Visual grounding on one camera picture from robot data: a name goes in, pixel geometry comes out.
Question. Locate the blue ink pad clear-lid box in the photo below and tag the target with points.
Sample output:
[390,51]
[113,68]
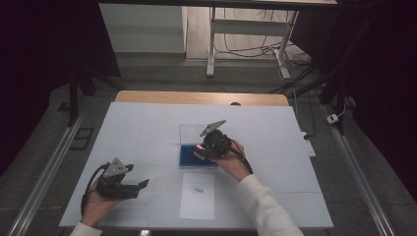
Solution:
[188,159]

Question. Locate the white cabinet panel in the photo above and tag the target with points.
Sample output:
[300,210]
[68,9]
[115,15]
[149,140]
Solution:
[141,28]

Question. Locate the red and white stamp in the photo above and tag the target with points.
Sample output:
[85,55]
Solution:
[197,150]

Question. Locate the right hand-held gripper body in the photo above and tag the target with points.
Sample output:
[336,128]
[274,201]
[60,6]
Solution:
[218,144]

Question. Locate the person's right hand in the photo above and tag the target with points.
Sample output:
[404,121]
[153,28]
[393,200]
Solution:
[234,164]

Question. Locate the white table cover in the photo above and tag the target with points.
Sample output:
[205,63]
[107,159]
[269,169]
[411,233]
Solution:
[147,131]

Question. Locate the metal floor rail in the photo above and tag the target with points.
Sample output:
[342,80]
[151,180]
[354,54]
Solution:
[357,170]
[49,170]

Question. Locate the dark round table grommet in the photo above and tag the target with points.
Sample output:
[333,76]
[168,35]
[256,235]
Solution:
[235,104]

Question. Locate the person's left hand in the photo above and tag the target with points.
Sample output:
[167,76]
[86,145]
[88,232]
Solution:
[96,208]

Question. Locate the small white adapter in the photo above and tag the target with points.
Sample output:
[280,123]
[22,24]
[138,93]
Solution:
[332,118]

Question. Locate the wooden table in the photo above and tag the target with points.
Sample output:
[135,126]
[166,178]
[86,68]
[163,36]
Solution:
[196,97]

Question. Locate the black floor frame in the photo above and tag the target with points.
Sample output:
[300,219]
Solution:
[82,138]

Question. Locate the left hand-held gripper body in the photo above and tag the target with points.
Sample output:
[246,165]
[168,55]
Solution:
[113,190]

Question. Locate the white paper sheet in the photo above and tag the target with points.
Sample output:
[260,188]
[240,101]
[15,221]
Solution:
[196,206]

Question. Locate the dark curtain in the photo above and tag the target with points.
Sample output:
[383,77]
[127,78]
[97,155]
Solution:
[387,82]
[39,65]

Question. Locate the black metal stand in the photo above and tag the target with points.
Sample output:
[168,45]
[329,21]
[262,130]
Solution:
[74,98]

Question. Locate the white desk frame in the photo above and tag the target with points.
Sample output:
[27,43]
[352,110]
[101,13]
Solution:
[249,27]

